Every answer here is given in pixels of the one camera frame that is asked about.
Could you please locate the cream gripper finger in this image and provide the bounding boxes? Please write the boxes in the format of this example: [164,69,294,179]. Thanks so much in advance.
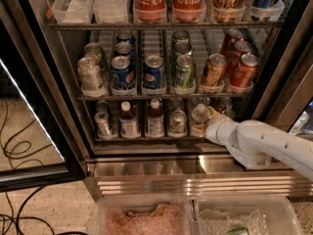
[190,123,206,138]
[206,106,219,119]

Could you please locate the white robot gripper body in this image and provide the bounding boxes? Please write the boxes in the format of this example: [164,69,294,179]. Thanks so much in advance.
[205,115,240,150]

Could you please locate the clear water bottle front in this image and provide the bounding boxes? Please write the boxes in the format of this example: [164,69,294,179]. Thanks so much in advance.
[191,104,208,125]

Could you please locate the clear water bottle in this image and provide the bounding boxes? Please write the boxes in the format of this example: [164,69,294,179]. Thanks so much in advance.
[191,104,208,125]
[191,97,210,106]

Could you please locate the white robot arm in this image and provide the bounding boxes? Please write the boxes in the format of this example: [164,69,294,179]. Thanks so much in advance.
[191,104,313,180]

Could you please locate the clear water bottle rear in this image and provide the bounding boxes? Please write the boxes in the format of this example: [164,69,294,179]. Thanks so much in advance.
[191,97,210,106]

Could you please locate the green white can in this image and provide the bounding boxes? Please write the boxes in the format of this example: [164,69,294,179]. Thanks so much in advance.
[168,98,185,113]
[169,110,187,137]

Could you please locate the brown tea bottle right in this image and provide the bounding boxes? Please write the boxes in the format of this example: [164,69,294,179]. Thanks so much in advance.
[146,99,164,138]

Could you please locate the brown tea bottle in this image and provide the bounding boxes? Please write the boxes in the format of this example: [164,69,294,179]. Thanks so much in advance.
[146,99,164,138]
[119,101,140,139]

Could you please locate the brown tea bottle left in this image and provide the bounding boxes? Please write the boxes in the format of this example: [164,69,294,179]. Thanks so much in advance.
[119,101,140,139]

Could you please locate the fridge door right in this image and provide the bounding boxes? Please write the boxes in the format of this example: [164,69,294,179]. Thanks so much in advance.
[243,0,313,131]

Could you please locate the stainless steel fridge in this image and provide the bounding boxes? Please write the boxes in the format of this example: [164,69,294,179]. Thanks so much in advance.
[2,0,313,198]

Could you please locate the red Coca-Cola bottle right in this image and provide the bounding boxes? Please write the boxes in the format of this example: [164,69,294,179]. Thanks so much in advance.
[172,0,201,23]

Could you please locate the red coca-cola bottle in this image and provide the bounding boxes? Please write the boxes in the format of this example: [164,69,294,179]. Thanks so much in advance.
[135,0,165,23]
[172,0,201,23]

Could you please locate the gold label bottle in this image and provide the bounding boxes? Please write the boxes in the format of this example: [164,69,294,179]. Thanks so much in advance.
[211,0,244,23]

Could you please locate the red Coca-Cola bottle left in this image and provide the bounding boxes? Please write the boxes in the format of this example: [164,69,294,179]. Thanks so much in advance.
[135,0,165,23]

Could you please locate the glass fridge door left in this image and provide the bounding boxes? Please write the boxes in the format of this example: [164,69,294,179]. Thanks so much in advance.
[0,5,84,192]

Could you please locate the bronze can bottom rear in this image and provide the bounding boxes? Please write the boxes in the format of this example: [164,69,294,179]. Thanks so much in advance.
[215,96,233,113]

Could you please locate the bronze can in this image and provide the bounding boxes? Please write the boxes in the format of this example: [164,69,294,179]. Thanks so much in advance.
[215,96,233,113]
[222,110,236,119]

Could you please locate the bronze can bottom front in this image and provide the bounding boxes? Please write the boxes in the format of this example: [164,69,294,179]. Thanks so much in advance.
[222,110,236,119]

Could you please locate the green white can bottom rear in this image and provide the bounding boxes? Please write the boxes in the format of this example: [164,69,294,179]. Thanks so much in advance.
[168,98,185,113]

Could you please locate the gold can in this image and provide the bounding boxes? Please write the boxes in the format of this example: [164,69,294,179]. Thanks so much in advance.
[201,54,228,93]

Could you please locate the green can front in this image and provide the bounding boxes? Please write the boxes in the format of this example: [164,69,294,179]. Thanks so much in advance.
[172,54,196,95]

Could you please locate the red can front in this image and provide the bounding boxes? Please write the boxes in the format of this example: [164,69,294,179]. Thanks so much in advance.
[229,54,258,93]

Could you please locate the red can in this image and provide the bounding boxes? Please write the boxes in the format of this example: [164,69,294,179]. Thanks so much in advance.
[220,28,245,55]
[226,41,251,77]
[229,54,258,93]

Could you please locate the blue Pepsi can centre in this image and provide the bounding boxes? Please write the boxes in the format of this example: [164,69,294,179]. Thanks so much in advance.
[143,55,165,90]

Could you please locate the blue pepsi can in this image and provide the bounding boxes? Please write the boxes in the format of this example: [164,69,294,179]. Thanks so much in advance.
[115,30,136,45]
[111,56,135,95]
[114,42,135,59]
[143,55,165,90]

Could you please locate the red can middle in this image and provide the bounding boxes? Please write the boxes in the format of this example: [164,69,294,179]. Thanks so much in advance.
[226,41,251,77]

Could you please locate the green can middle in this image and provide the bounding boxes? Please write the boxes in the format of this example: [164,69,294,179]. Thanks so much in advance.
[173,42,193,59]

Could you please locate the red can rear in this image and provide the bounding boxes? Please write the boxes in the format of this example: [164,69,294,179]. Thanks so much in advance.
[220,28,245,55]

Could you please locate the clear bin right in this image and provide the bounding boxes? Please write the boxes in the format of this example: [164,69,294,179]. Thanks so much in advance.
[194,194,303,235]

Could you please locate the clear bin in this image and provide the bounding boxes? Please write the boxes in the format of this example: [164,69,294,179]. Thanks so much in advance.
[194,194,303,235]
[92,194,195,235]

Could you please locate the clear bin left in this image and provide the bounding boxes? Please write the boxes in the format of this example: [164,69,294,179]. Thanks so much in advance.
[92,194,195,235]

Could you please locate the blue Pepsi can front left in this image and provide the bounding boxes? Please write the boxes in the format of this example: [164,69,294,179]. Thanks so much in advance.
[111,56,135,95]

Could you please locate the slim silver can front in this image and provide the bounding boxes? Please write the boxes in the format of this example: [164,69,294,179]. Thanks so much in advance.
[94,111,113,137]

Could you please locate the slim silver can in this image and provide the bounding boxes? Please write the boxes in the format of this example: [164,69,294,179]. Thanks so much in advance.
[94,111,113,137]
[95,100,110,113]

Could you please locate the slim silver can rear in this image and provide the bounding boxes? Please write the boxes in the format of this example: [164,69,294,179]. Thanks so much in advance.
[95,100,110,113]

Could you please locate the green can in bin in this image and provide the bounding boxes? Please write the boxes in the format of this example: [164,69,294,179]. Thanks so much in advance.
[227,227,250,235]

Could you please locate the blue Pepsi can middle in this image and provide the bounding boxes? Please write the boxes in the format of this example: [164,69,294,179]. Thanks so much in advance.
[114,42,135,59]

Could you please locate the blue Pepsi can rear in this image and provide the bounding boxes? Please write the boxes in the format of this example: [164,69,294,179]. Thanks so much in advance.
[115,30,136,45]

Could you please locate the silver can front left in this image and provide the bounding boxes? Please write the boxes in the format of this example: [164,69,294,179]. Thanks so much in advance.
[77,57,108,98]

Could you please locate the silver can rear left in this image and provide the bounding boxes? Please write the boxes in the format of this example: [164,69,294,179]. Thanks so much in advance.
[84,42,107,70]

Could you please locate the empty clear plastic tray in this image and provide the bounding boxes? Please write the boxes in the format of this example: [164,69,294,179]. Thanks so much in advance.
[52,0,94,24]

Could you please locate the black floor cable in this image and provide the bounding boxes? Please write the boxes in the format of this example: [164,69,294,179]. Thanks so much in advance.
[0,100,89,235]

